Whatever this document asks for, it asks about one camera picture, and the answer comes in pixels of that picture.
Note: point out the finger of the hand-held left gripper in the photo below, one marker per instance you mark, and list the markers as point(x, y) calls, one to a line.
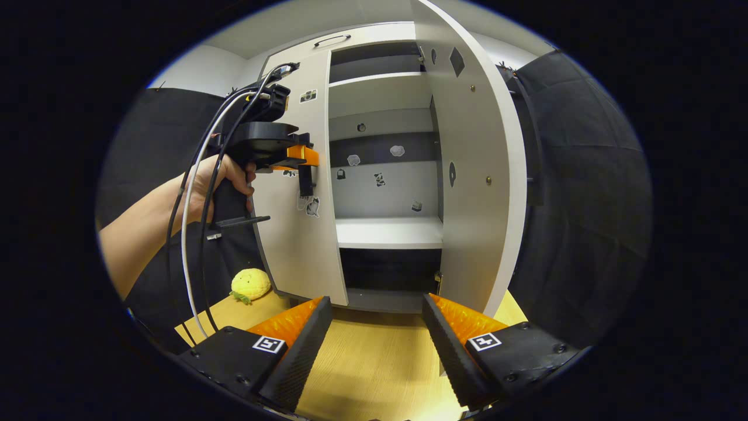
point(304, 156)

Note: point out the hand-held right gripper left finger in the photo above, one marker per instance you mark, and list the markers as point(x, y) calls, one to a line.
point(298, 362)

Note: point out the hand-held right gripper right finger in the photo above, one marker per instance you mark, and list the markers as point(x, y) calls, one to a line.
point(453, 356)

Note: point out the beige cabinet door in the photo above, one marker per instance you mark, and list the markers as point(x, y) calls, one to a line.
point(304, 245)
point(473, 204)

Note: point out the beige double-door shoe cabinet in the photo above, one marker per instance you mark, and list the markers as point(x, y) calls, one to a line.
point(380, 35)

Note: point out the white cabinet shelf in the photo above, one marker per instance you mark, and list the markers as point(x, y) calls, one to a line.
point(388, 233)
point(380, 93)

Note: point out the yellow plush toy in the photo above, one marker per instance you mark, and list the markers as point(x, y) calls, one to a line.
point(251, 283)

